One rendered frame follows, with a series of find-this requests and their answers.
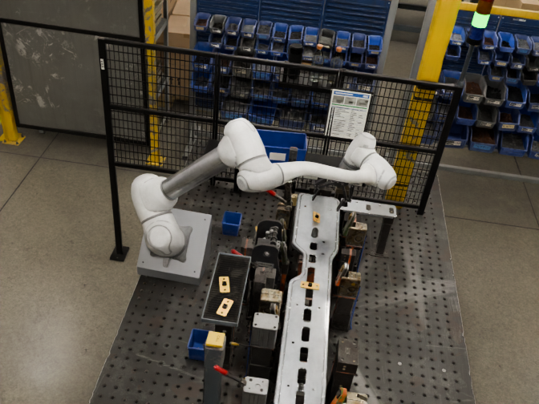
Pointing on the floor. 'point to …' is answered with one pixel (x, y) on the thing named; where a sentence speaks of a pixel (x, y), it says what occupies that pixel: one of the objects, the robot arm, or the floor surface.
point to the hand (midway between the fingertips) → (326, 203)
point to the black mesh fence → (256, 118)
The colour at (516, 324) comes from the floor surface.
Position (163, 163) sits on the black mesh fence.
